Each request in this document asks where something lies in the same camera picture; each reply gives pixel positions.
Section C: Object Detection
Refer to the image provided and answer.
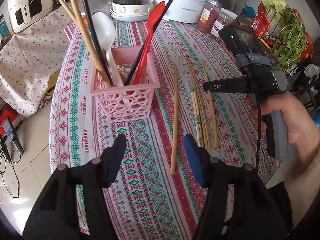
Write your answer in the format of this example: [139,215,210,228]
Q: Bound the panda printed chopstick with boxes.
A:
[190,87,204,147]

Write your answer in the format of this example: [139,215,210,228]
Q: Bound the red silicone spoon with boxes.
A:
[133,1,165,85]

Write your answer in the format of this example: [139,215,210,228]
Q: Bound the pink perforated utensil basket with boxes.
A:
[89,52,161,122]

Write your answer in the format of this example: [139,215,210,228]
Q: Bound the white plastic spoon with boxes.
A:
[92,12,124,87]

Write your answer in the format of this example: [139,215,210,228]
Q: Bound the person's right hand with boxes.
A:
[260,92,320,168]

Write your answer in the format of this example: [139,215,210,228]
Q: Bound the green leafy vegetables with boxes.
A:
[260,0,313,73]

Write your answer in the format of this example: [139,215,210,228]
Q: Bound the jar of dried fruit slices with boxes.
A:
[210,11,234,41]

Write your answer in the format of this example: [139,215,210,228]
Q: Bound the spare gripper on floor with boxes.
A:
[1,118,24,163]

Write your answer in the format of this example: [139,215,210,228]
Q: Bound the patterned striped tablecloth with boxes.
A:
[49,17,283,240]

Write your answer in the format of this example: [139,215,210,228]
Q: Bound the yellow cardboard box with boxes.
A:
[39,70,60,108]

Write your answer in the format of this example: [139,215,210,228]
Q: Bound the small dotted white cloth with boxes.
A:
[0,0,151,118]

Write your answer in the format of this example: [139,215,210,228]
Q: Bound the glass jar with tomatoes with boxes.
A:
[77,0,112,28]

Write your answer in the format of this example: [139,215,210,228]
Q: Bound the cream air fryer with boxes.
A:
[7,0,54,33]

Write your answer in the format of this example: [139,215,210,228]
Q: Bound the black wire rack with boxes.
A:
[251,3,297,73]

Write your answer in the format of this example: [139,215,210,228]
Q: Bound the white ceramic bowl green handle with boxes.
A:
[110,0,153,22]

